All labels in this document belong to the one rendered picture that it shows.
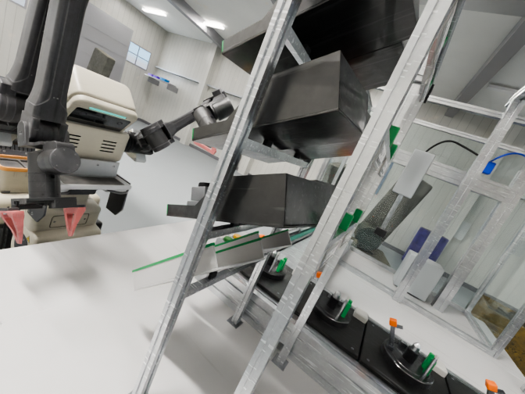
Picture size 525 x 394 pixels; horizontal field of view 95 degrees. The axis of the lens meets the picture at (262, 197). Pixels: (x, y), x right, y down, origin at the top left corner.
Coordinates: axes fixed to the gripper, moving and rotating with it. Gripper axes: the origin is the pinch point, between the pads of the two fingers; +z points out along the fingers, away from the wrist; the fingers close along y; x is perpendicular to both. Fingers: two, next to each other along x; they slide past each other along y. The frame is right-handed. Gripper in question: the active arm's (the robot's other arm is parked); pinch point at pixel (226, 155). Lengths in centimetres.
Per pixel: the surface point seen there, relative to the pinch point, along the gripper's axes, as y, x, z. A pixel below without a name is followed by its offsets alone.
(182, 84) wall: 536, 316, -941
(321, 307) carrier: 27, 14, 48
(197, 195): -17.4, 0.9, 17.0
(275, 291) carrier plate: 18.8, 21.1, 37.1
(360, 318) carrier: 41, 10, 58
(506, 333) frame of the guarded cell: 125, -15, 103
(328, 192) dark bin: -1.5, -17.3, 29.5
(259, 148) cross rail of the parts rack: -18.4, -16.8, 21.5
